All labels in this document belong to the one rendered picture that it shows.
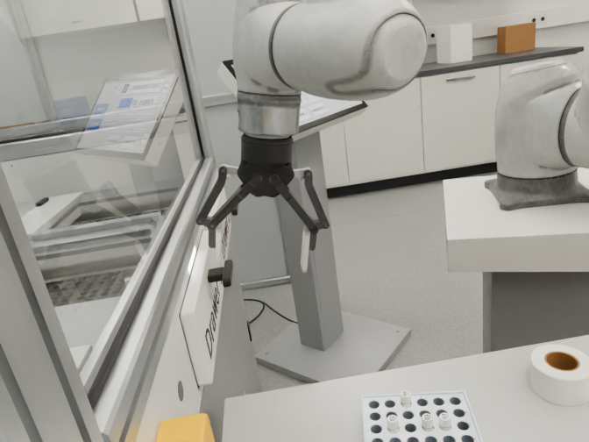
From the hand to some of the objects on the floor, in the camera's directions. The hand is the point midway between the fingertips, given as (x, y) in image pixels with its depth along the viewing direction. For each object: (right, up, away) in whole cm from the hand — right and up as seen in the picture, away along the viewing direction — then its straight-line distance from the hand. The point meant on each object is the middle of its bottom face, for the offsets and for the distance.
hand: (261, 261), depth 74 cm
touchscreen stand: (+22, -48, +123) cm, 133 cm away
